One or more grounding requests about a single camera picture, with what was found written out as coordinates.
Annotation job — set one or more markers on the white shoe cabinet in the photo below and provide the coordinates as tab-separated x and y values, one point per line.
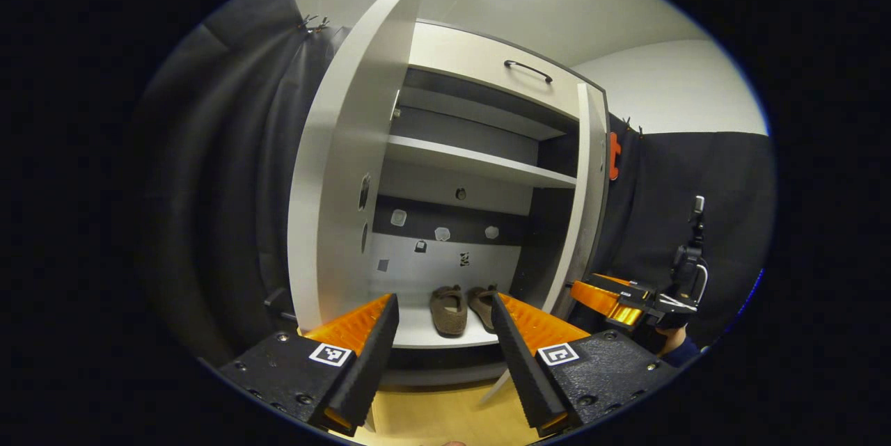
452	174

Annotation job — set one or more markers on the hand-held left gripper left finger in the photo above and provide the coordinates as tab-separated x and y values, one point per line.
365	376

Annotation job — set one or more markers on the white cabinet shelf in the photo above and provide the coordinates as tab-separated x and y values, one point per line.
473	162

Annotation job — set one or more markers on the black backdrop cloth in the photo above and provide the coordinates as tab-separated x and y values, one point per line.
230	188

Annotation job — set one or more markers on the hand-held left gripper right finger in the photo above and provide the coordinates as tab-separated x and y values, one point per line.
529	376

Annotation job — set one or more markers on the brown felt shoe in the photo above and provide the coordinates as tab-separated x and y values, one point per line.
482	307
449	310

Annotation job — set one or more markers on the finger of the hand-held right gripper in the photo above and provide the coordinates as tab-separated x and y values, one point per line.
602	300
626	285

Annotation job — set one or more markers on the white cabinet drawer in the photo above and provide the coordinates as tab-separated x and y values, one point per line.
473	60

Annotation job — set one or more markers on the white shoe cabinet door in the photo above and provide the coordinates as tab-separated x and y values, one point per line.
341	154

